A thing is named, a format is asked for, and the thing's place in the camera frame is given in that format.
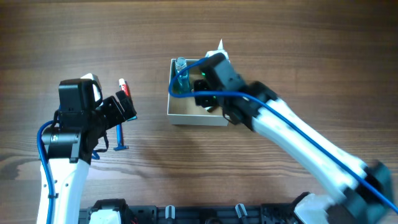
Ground red green toothpaste tube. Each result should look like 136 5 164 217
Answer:
119 78 132 101

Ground blue mouthwash bottle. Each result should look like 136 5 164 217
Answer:
174 57 191 94

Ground blue disposable razor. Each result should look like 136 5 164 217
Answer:
114 124 129 151

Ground white lotion tube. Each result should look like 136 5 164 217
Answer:
205 39 229 60

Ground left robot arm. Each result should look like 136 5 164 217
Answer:
37 73 137 223

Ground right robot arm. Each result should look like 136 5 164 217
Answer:
196 53 397 223

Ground white open cardboard box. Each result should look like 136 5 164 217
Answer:
167 58 229 126

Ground left blue cable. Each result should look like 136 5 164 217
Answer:
36 119 102 224

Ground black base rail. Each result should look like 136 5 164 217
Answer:
77 198 299 224

